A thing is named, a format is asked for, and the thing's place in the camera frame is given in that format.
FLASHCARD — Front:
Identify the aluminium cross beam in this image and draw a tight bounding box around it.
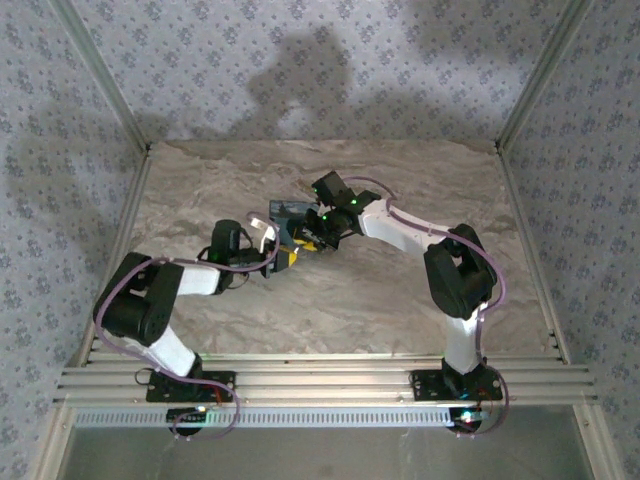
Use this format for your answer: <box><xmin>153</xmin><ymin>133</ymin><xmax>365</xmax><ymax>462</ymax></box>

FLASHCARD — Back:
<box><xmin>53</xmin><ymin>353</ymin><xmax>599</xmax><ymax>407</ymax></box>

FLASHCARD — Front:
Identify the small controller board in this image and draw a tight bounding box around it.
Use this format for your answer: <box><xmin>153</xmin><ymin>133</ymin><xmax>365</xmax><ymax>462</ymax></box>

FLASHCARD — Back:
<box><xmin>448</xmin><ymin>407</ymin><xmax>490</xmax><ymax>425</ymax></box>
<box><xmin>166</xmin><ymin>406</ymin><xmax>209</xmax><ymax>422</ymax></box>

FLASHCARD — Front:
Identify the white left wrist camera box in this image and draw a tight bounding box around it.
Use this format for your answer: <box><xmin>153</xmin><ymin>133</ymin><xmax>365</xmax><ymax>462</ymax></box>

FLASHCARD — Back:
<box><xmin>248</xmin><ymin>212</ymin><xmax>280</xmax><ymax>251</ymax></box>

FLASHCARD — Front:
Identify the aluminium side rail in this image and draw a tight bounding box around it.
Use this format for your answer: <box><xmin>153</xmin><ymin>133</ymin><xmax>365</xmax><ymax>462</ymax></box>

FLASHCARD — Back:
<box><xmin>74</xmin><ymin>144</ymin><xmax>154</xmax><ymax>366</ymax></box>
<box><xmin>494</xmin><ymin>143</ymin><xmax>572</xmax><ymax>364</ymax></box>

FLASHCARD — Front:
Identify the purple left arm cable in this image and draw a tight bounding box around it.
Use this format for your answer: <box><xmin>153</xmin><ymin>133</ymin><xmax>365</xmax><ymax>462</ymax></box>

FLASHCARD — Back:
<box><xmin>94</xmin><ymin>212</ymin><xmax>281</xmax><ymax>444</ymax></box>

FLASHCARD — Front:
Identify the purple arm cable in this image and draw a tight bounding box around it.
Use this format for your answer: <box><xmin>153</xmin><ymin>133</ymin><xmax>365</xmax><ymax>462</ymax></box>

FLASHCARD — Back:
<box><xmin>339</xmin><ymin>175</ymin><xmax>511</xmax><ymax>441</ymax></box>
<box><xmin>94</xmin><ymin>212</ymin><xmax>281</xmax><ymax>444</ymax></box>

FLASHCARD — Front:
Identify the slotted grey cable duct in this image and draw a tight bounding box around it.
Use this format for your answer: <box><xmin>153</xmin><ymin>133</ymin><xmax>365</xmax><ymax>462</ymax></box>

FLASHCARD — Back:
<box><xmin>73</xmin><ymin>406</ymin><xmax>569</xmax><ymax>430</ymax></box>

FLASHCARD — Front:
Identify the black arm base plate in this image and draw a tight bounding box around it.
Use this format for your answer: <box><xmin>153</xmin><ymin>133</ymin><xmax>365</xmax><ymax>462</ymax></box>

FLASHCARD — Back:
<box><xmin>408</xmin><ymin>369</ymin><xmax>504</xmax><ymax>401</ymax></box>
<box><xmin>146</xmin><ymin>369</ymin><xmax>237</xmax><ymax>404</ymax></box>

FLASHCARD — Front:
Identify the aluminium frame post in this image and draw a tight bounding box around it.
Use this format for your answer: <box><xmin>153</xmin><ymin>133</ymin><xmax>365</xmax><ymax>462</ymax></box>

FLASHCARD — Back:
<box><xmin>48</xmin><ymin>0</ymin><xmax>152</xmax><ymax>152</ymax></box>
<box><xmin>494</xmin><ymin>0</ymin><xmax>596</xmax><ymax>151</ymax></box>

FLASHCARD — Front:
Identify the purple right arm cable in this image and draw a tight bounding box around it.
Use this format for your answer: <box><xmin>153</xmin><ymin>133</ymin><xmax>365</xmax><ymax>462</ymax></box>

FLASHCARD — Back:
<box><xmin>339</xmin><ymin>175</ymin><xmax>511</xmax><ymax>441</ymax></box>

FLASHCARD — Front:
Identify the aluminium frame leg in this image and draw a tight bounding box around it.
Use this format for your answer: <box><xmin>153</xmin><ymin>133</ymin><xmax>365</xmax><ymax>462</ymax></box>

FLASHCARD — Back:
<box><xmin>572</xmin><ymin>403</ymin><xmax>626</xmax><ymax>480</ymax></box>
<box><xmin>32</xmin><ymin>404</ymin><xmax>76</xmax><ymax>480</ymax></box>

